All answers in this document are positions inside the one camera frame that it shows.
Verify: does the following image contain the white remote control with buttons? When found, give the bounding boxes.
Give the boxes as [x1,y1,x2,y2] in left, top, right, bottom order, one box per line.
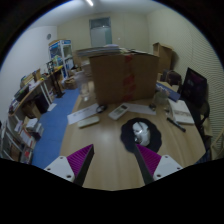
[107,103,130,121]

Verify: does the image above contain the blue flat box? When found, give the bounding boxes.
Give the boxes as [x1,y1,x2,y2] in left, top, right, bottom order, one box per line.
[155,82,182,103]

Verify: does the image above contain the white shelf unit with books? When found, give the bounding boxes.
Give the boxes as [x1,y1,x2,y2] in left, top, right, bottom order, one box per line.
[0,119,37,165]

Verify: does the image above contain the clear plastic container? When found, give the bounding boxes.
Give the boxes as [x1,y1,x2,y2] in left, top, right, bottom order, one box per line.
[153,90,170,108]

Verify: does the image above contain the stack of books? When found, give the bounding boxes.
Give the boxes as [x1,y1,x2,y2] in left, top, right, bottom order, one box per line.
[24,117,45,139]

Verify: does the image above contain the tall open cardboard box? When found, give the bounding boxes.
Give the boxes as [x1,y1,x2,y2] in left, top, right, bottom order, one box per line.
[152,41,174,75]

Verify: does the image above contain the grey flat sheet stack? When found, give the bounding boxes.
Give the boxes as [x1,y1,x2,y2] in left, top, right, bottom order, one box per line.
[74,44,125,59]

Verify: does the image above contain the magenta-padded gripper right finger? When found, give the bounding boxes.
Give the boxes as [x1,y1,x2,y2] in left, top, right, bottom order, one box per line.
[134,143,184,185]

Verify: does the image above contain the black marker pen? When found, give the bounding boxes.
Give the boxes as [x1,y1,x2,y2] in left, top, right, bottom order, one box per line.
[166,116,187,133]

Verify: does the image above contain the grey door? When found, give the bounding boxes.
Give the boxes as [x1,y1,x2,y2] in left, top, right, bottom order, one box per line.
[88,17,113,48]

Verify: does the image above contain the white and black computer mouse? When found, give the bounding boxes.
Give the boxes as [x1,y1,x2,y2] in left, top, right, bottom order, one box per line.
[132,121,152,147]

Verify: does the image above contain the large brown cardboard box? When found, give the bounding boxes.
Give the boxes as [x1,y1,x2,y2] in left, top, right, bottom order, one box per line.
[89,52,160,106]

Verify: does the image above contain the small brown cardboard box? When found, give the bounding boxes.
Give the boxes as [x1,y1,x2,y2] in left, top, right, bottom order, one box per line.
[22,101,42,119]

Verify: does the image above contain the black metal stand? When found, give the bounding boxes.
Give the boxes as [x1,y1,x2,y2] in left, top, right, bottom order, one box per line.
[46,59,66,99]

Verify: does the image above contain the black computer tower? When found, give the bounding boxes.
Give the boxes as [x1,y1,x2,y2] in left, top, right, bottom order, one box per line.
[34,93,51,114]

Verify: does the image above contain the cluttered wooden side desk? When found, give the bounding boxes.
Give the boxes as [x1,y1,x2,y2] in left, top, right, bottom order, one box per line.
[8,64,66,116]

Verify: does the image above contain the stacked brown cardboard boxes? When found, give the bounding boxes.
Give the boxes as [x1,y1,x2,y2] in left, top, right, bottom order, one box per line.
[72,52,86,70]

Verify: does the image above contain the white printed paper sheet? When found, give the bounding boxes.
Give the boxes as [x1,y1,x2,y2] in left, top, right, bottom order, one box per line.
[66,102,100,126]

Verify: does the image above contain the clear glass jar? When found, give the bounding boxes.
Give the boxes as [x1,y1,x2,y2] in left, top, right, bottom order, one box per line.
[79,71,95,102]

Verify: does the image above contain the open cardboard box with items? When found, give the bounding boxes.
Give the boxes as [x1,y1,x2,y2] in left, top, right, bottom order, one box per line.
[64,76,78,90]

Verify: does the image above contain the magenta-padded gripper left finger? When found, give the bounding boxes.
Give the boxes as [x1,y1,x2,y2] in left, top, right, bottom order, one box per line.
[44,143,96,187]

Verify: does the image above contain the black coiled cable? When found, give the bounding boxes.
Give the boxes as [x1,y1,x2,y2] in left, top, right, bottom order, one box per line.
[95,104,108,114]

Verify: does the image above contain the black bag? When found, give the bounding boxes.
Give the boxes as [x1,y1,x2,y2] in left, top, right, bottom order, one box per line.
[161,69,183,88]

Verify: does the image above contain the black monitor screen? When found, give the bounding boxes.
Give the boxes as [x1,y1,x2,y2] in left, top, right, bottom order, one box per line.
[179,67,208,105]

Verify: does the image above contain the black chair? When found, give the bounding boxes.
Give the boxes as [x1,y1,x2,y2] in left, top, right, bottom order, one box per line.
[186,99,212,148]

